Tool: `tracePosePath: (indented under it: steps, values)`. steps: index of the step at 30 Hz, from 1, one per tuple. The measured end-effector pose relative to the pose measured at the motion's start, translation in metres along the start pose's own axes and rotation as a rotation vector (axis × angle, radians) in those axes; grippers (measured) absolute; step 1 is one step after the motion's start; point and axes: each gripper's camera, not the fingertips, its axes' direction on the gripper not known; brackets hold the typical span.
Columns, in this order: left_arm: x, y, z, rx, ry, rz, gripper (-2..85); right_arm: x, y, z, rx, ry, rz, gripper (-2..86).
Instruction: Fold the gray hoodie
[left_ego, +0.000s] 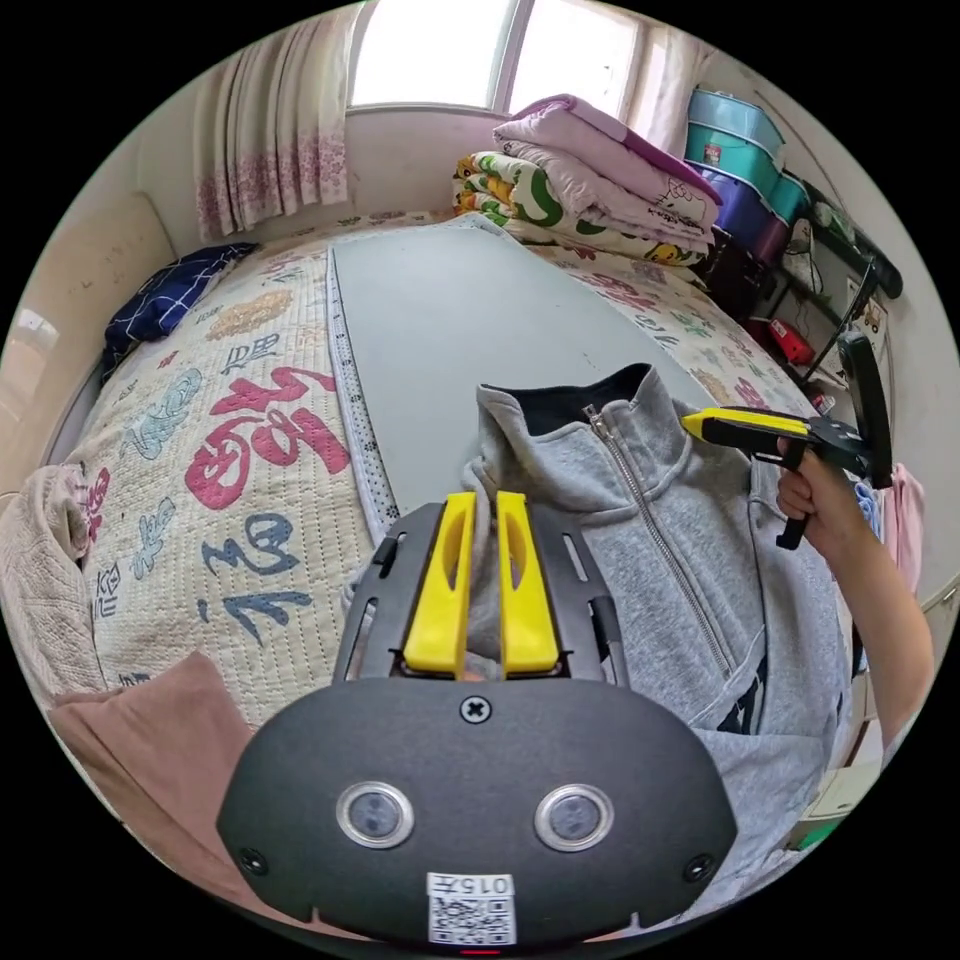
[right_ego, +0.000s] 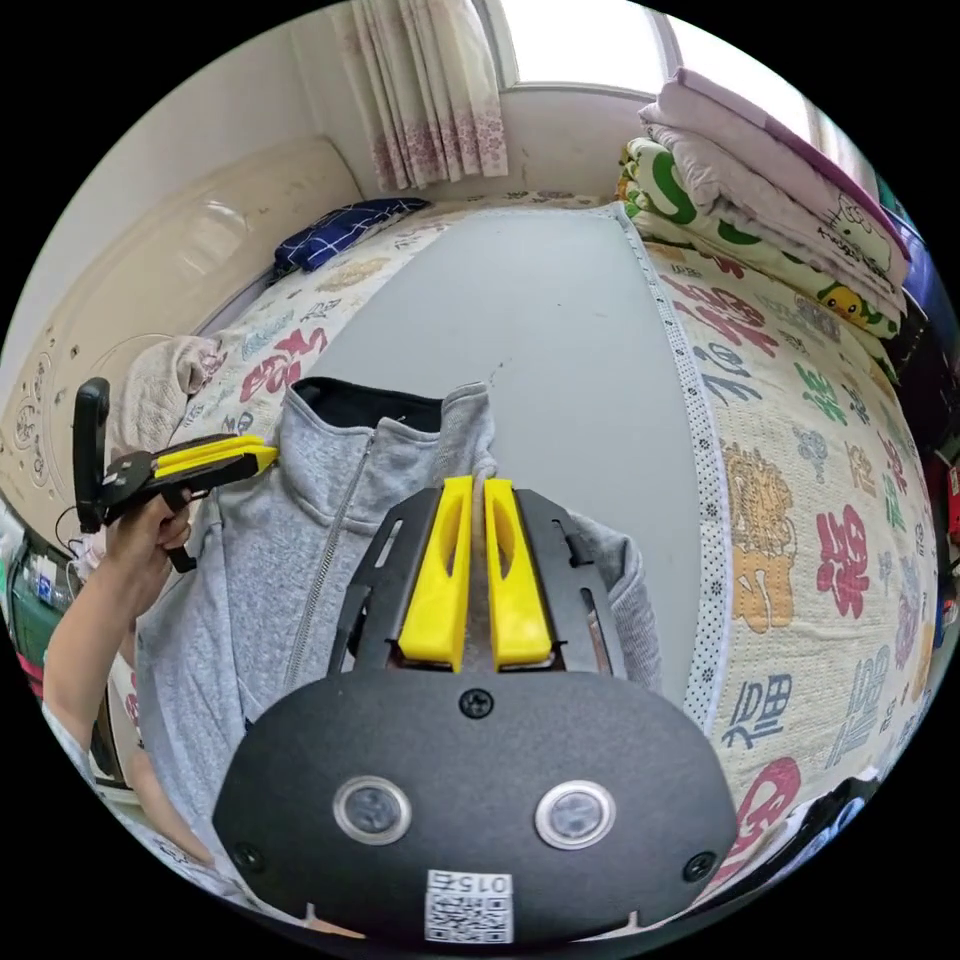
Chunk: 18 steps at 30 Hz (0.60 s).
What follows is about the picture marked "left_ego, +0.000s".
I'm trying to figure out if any gray folding board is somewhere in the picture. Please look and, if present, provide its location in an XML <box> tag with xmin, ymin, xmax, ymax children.
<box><xmin>328</xmin><ymin>224</ymin><xmax>715</xmax><ymax>520</ymax></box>

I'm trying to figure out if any dark blue checked pillow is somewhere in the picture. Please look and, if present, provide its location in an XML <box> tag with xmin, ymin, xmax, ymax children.
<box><xmin>101</xmin><ymin>241</ymin><xmax>260</xmax><ymax>380</ymax></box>

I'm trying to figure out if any black shelf with clutter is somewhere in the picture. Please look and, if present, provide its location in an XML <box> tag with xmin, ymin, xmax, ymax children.
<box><xmin>704</xmin><ymin>179</ymin><xmax>905</xmax><ymax>391</ymax></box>

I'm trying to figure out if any pink flowered curtain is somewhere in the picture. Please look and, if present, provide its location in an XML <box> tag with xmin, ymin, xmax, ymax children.
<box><xmin>191</xmin><ymin>7</ymin><xmax>378</xmax><ymax>243</ymax></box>

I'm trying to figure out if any window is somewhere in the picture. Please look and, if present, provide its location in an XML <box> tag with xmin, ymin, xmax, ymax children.
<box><xmin>348</xmin><ymin>0</ymin><xmax>655</xmax><ymax>115</ymax></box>

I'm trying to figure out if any cartoon print folded quilt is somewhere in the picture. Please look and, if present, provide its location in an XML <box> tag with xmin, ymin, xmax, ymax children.
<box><xmin>451</xmin><ymin>149</ymin><xmax>714</xmax><ymax>270</ymax></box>

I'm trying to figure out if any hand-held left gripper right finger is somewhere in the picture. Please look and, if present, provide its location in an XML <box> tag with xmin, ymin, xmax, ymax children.
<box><xmin>495</xmin><ymin>491</ymin><xmax>562</xmax><ymax>675</ymax></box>

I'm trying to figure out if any person's right hand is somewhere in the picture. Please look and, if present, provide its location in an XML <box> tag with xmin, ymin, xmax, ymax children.
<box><xmin>774</xmin><ymin>433</ymin><xmax>865</xmax><ymax>558</ymax></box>

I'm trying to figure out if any pile of clothes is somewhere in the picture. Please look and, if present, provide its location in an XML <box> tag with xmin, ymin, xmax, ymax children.
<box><xmin>0</xmin><ymin>464</ymin><xmax>260</xmax><ymax>913</ymax></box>

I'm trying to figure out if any pink hanging cloth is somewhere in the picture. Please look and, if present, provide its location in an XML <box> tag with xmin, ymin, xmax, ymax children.
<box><xmin>854</xmin><ymin>461</ymin><xmax>928</xmax><ymax>594</ymax></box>

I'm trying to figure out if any gray zip hoodie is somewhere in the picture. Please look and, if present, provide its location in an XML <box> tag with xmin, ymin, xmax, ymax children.
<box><xmin>341</xmin><ymin>363</ymin><xmax>864</xmax><ymax>925</ymax></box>

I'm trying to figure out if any pink folded quilt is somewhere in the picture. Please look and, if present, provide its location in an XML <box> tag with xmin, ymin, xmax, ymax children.
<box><xmin>491</xmin><ymin>93</ymin><xmax>725</xmax><ymax>235</ymax></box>

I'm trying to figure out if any stack of storage boxes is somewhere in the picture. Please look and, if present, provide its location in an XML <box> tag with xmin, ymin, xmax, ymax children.
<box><xmin>682</xmin><ymin>88</ymin><xmax>813</xmax><ymax>264</ymax></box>

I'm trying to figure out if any bed with printed quilt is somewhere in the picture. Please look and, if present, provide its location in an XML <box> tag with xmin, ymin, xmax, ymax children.
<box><xmin>44</xmin><ymin>206</ymin><xmax>823</xmax><ymax>740</ymax></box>

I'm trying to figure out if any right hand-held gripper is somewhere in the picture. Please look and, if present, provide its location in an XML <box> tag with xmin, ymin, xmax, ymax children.
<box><xmin>680</xmin><ymin>407</ymin><xmax>895</xmax><ymax>553</ymax></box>

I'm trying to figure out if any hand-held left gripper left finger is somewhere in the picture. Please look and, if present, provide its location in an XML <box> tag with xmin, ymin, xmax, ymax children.
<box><xmin>403</xmin><ymin>491</ymin><xmax>478</xmax><ymax>673</ymax></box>

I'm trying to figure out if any person's right forearm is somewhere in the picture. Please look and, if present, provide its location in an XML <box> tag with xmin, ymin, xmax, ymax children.
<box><xmin>813</xmin><ymin>517</ymin><xmax>937</xmax><ymax>760</ymax></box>

